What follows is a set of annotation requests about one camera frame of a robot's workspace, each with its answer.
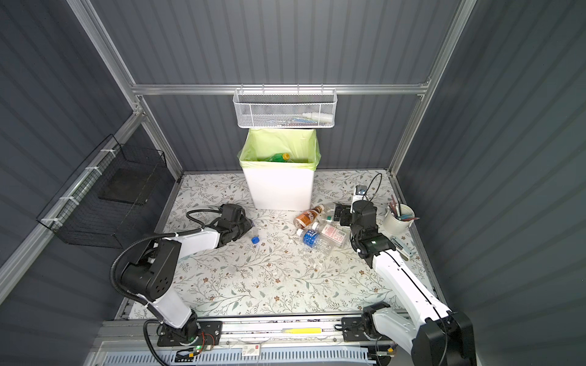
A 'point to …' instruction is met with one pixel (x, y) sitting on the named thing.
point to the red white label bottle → (332, 234)
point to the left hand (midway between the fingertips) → (250, 221)
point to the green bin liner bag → (281, 148)
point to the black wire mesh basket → (98, 204)
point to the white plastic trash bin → (280, 189)
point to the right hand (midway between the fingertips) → (355, 205)
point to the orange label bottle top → (329, 209)
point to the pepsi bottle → (255, 236)
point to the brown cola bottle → (305, 218)
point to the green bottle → (279, 157)
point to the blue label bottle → (313, 239)
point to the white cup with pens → (398, 216)
